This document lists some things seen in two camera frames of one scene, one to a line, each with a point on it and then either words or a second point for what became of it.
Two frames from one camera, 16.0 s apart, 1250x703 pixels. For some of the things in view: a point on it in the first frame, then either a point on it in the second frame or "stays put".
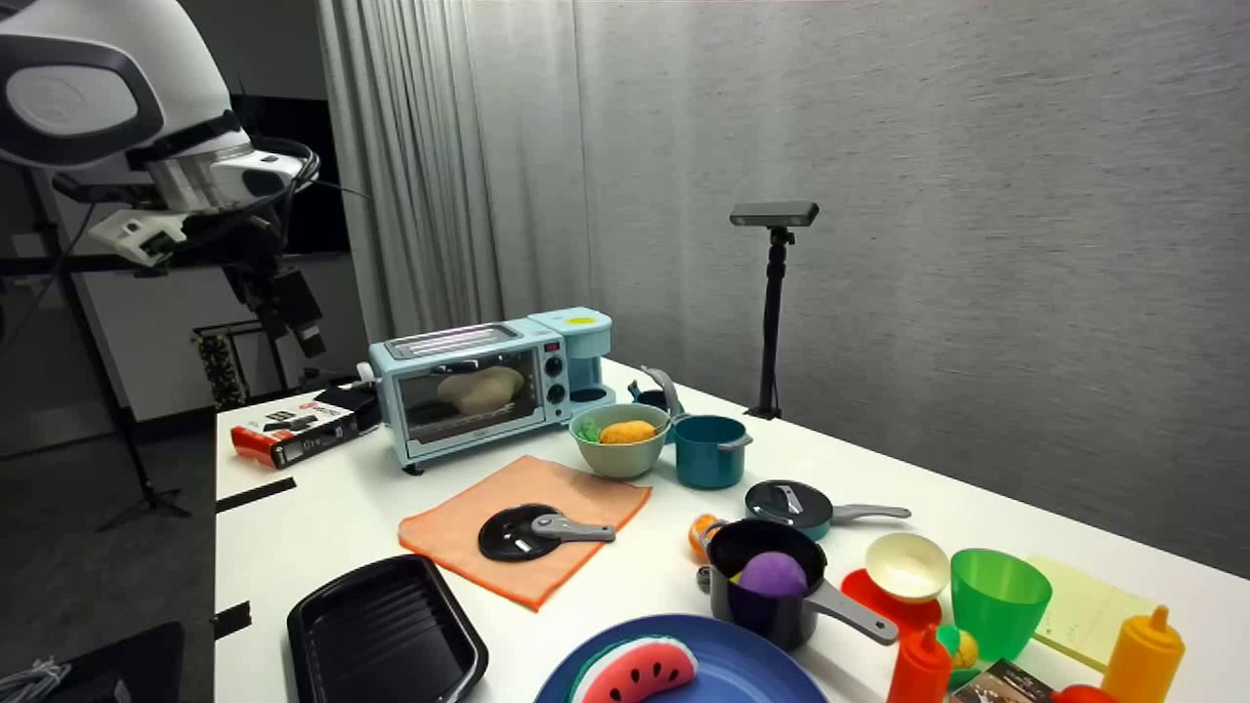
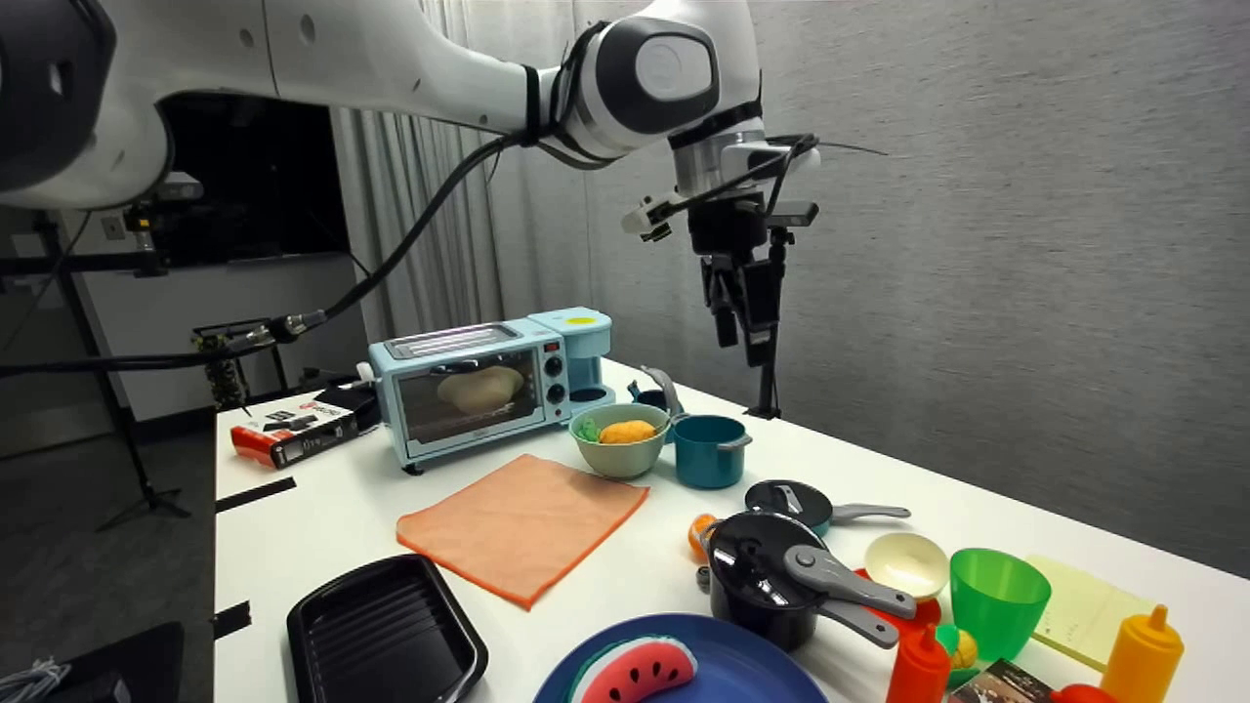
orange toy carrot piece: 696,536 stays put
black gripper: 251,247 to 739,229
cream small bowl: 903,568 stays put
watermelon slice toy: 639,670 stays put
